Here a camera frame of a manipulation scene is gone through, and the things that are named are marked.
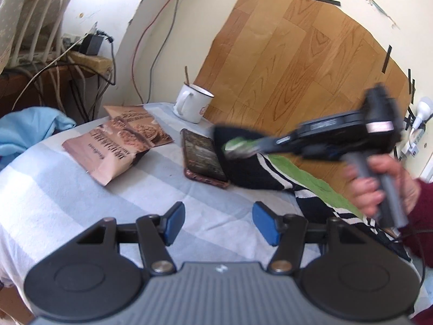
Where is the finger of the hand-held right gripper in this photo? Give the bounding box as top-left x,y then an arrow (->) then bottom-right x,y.
221,135 -> 283,160

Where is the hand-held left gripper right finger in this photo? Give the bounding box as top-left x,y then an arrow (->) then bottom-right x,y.
252,201 -> 368,275

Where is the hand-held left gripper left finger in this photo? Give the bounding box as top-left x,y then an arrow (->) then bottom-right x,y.
76,201 -> 186,275

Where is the green black white striped sweater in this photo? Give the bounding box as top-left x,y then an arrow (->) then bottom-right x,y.
213,125 -> 411,262

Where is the person's right forearm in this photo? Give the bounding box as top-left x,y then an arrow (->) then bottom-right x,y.
401,178 -> 433,271

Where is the person's right hand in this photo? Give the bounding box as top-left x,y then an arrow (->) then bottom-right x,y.
345,157 -> 422,219

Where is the smartphone in pink case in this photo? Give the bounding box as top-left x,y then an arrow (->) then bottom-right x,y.
180,129 -> 231,189

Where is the white charger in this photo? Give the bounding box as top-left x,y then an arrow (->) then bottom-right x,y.
402,132 -> 421,159

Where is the white enamel mug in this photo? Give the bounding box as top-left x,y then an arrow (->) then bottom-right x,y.
172,83 -> 215,124

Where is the brown snack packet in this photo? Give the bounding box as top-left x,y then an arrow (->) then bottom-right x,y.
63,121 -> 153,186
103,105 -> 175,147

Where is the blue white striped bed sheet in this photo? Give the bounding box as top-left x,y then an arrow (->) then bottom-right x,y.
0,103 -> 424,312

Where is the light blue cloth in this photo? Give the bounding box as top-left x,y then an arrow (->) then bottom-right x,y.
0,106 -> 77,172

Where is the beige power strip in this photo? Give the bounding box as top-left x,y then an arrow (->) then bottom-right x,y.
68,52 -> 113,72

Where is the black power adapter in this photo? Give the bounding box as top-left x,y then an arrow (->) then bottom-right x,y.
80,31 -> 115,55

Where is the dark wooden shelf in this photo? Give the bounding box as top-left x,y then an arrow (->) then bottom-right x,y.
0,63 -> 114,117

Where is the wood-pattern wall sheet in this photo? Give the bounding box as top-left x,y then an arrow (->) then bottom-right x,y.
194,0 -> 417,185

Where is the white wall plug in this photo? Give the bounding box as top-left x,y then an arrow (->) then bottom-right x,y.
413,96 -> 433,131

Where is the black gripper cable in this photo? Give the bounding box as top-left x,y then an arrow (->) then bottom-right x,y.
386,225 -> 428,298

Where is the grey cable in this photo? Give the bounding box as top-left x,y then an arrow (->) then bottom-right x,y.
150,0 -> 179,77

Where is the red cable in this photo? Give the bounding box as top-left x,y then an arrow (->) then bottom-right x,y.
130,0 -> 187,106

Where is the bundle of white cables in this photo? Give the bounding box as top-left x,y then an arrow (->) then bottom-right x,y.
7,0 -> 77,66

